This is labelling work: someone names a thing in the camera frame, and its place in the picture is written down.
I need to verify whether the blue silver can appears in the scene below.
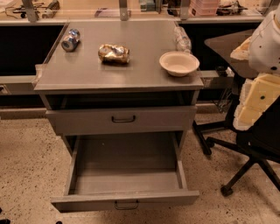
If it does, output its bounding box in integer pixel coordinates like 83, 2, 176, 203
61, 29, 81, 53

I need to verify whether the crushed orange can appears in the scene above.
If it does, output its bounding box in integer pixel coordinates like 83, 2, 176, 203
98, 44, 130, 64

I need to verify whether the open grey drawer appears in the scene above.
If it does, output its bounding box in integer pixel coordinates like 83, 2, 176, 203
52, 132, 199, 213

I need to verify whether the closed upper grey drawer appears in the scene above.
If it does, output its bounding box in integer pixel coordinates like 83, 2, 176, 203
46, 106, 197, 136

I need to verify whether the pink storage bin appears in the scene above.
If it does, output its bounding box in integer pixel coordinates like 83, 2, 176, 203
190, 0, 220, 17

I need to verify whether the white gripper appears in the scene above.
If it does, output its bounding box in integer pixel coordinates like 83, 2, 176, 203
233, 73, 280, 131

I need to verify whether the clear plastic water bottle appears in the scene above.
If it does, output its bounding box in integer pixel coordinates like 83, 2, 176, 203
174, 26, 192, 53

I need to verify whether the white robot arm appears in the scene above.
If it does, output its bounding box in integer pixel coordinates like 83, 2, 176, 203
230, 5, 280, 131

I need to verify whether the black office chair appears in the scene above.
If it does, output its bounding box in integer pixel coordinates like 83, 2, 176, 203
206, 97, 280, 197

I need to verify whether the grey drawer cabinet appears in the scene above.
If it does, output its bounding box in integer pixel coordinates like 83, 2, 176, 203
35, 20, 203, 151

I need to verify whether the white paper bowl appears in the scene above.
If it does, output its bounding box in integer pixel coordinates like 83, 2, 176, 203
159, 52, 200, 77

